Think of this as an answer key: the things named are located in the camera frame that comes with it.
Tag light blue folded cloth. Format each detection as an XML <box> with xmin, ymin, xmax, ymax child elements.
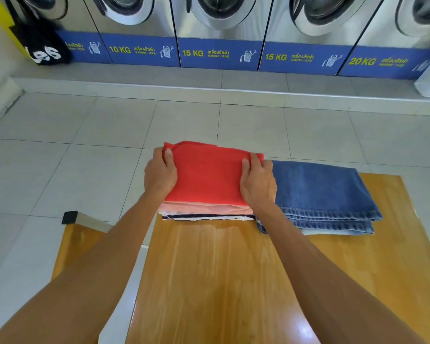
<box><xmin>301</xmin><ymin>226</ymin><xmax>375</xmax><ymax>236</ymax></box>

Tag yellow panel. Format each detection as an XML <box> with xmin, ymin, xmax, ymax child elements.
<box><xmin>0</xmin><ymin>0</ymin><xmax>26</xmax><ymax>58</ymax></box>

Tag red cloth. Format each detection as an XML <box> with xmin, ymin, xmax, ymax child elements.
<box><xmin>163</xmin><ymin>140</ymin><xmax>265</xmax><ymax>207</ymax></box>

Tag pink folded cloth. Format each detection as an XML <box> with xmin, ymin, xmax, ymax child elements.
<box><xmin>158</xmin><ymin>200</ymin><xmax>255</xmax><ymax>216</ymax></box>

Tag person's left forearm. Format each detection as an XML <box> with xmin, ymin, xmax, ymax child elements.
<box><xmin>0</xmin><ymin>191</ymin><xmax>162</xmax><ymax>344</ymax></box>

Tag person's left hand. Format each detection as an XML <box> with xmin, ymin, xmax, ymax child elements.
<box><xmin>144</xmin><ymin>147</ymin><xmax>178</xmax><ymax>202</ymax></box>

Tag white navy striped folded garment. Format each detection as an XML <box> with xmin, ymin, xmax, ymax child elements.
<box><xmin>161</xmin><ymin>212</ymin><xmax>256</xmax><ymax>222</ymax></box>

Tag black tote bag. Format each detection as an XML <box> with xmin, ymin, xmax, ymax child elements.
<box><xmin>3</xmin><ymin>0</ymin><xmax>73</xmax><ymax>66</ymax></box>

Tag person's right forearm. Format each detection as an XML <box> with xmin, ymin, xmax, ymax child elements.
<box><xmin>254</xmin><ymin>203</ymin><xmax>428</xmax><ymax>344</ymax></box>

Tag folded blue jeans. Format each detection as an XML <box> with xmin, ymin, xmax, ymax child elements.
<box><xmin>256</xmin><ymin>160</ymin><xmax>383</xmax><ymax>234</ymax></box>

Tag wooden stool with metal leg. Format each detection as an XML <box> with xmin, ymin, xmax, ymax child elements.
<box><xmin>51</xmin><ymin>210</ymin><xmax>152</xmax><ymax>283</ymax></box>

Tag person's right hand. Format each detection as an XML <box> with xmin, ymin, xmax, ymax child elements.
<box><xmin>240</xmin><ymin>152</ymin><xmax>277</xmax><ymax>212</ymax></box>

